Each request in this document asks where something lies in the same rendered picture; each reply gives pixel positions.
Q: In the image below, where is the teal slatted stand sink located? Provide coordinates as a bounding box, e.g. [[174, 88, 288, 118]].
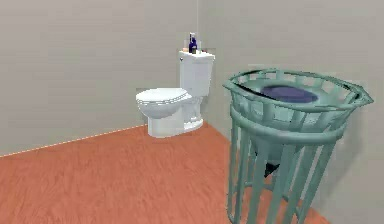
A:
[[222, 68, 375, 224]]

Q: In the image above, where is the blue pump bottle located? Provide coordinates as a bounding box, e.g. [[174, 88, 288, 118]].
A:
[[188, 32, 198, 55]]

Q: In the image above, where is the white toilet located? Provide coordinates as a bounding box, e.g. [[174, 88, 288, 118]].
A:
[[135, 49, 216, 139]]

